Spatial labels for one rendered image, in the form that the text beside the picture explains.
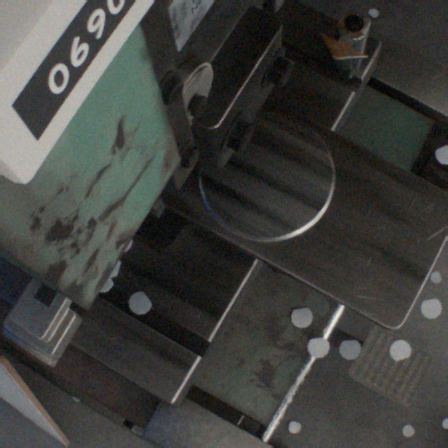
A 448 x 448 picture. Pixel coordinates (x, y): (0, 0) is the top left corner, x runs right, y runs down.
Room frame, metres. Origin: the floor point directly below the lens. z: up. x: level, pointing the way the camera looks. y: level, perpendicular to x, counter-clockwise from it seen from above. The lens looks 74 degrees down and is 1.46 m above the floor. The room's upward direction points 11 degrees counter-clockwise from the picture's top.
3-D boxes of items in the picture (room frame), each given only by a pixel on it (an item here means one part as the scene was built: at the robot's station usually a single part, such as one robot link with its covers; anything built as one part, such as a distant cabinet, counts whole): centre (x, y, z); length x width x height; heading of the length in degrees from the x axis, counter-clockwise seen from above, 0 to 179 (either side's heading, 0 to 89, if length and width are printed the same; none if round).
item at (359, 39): (0.36, -0.16, 0.75); 0.03 x 0.03 x 0.10; 49
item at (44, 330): (0.18, 0.16, 0.76); 0.17 x 0.06 x 0.10; 139
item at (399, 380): (0.22, -0.05, 0.14); 0.59 x 0.10 x 0.05; 49
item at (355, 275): (0.20, -0.08, 0.72); 0.25 x 0.14 x 0.14; 49
